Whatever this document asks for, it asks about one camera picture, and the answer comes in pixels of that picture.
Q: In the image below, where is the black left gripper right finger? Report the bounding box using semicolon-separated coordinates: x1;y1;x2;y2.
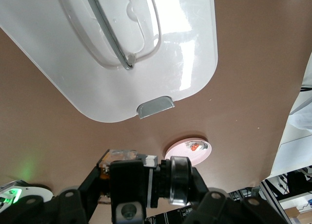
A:
187;167;290;224

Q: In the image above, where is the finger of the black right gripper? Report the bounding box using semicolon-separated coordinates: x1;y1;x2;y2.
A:
109;159;147;224

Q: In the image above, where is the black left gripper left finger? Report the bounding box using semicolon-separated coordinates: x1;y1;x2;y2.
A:
0;166;112;224

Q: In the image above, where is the orange black push-button switch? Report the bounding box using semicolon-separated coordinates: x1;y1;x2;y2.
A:
97;149;195;206

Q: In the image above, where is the pink round plate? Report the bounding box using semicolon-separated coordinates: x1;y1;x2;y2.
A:
164;137;212;167

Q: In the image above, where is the grey box latch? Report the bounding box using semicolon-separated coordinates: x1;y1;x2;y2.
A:
136;95;176;119

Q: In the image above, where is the brown table mat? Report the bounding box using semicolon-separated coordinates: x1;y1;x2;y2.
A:
0;0;312;224

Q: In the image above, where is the white lidded storage box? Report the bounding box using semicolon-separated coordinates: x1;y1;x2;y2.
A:
0;0;219;124

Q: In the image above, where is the silver aluminium frame post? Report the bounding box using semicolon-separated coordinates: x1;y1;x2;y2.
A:
260;180;312;224

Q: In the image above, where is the small orange white switch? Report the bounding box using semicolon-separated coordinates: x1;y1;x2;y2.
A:
186;140;208;151

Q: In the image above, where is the grey box lid handle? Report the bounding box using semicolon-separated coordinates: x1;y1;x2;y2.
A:
82;0;137;71

